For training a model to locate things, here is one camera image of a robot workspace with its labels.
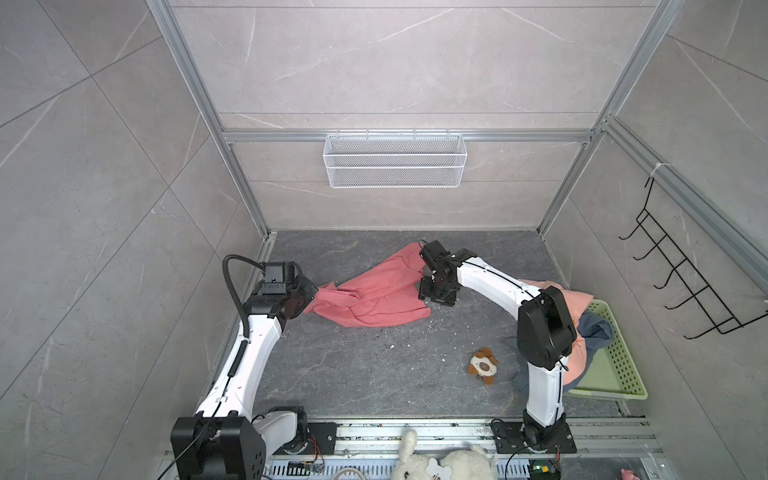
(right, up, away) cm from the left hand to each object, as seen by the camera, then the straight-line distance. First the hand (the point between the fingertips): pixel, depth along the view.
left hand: (311, 281), depth 82 cm
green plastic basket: (+87, -26, +2) cm, 91 cm away
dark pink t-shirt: (+21, -5, +18) cm, 28 cm away
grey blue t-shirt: (+84, -15, +7) cm, 86 cm away
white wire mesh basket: (+24, +40, +19) cm, 50 cm away
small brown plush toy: (+49, -24, +1) cm, 55 cm away
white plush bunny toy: (+39, -37, -19) cm, 57 cm away
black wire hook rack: (+91, +16, -4) cm, 92 cm away
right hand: (+34, -6, +11) cm, 36 cm away
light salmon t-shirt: (+80, -7, +9) cm, 81 cm away
